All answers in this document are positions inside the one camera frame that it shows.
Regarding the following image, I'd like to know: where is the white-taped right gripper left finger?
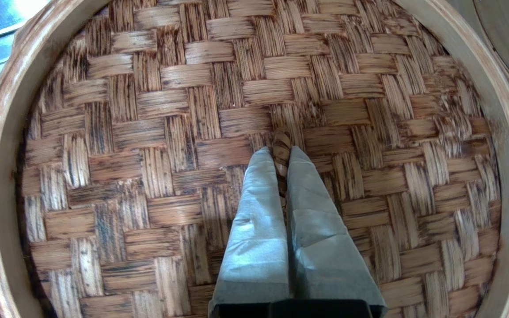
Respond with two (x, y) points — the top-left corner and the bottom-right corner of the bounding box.
(208, 147), (290, 306)

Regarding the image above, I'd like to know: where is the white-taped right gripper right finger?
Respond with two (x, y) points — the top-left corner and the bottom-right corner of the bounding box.
(286, 147), (387, 307)

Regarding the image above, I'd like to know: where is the dark woven bamboo steamer lid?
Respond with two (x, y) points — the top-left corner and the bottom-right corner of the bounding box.
(0, 0), (509, 318)

